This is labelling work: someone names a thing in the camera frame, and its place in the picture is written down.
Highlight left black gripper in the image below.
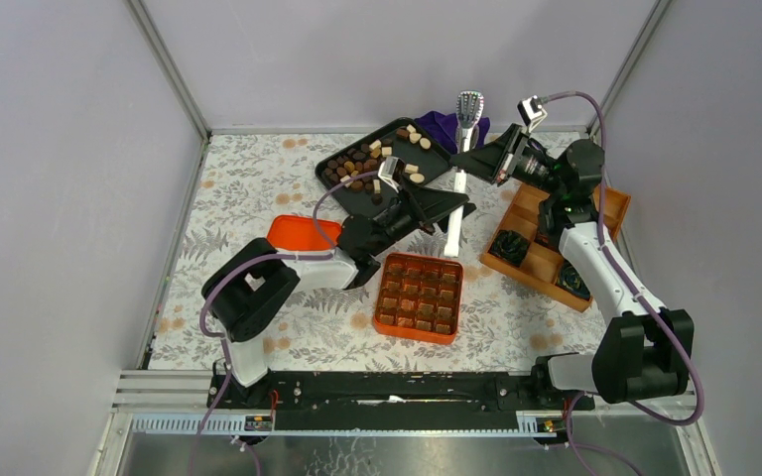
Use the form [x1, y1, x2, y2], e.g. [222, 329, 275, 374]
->
[365, 173, 472, 258]

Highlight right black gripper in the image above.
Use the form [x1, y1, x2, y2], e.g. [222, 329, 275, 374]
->
[448, 124, 563, 197]

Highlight white metal tongs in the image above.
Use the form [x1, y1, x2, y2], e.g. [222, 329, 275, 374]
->
[443, 90, 485, 258]

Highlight orange chocolate box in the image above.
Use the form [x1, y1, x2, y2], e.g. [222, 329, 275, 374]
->
[372, 253, 463, 345]

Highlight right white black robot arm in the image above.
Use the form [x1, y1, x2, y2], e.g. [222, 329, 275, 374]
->
[449, 125, 697, 409]

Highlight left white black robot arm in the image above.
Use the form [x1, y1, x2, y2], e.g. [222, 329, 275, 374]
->
[199, 185, 476, 408]

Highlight purple cloth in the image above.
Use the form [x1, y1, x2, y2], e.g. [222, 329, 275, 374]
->
[415, 110, 491, 155]

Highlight black tray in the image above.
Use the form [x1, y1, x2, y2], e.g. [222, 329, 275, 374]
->
[315, 117, 455, 218]

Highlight floral table mat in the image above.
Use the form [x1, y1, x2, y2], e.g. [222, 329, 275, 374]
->
[149, 134, 605, 371]

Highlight wooden compartment organizer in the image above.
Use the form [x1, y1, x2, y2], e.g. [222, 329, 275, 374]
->
[479, 181, 632, 313]

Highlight dark rolled cloth front-right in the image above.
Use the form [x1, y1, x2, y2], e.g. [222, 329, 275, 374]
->
[556, 261, 591, 300]

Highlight orange box lid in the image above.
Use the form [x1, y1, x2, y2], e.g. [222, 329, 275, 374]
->
[266, 215, 342, 252]

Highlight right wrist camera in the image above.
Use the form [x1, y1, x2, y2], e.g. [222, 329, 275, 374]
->
[517, 95, 548, 134]

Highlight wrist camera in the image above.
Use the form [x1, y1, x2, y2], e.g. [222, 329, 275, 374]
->
[377, 156, 402, 192]
[517, 95, 548, 134]

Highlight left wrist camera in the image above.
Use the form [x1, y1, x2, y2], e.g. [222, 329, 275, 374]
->
[377, 156, 402, 192]

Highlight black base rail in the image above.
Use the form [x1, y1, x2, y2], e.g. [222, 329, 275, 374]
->
[206, 370, 595, 434]

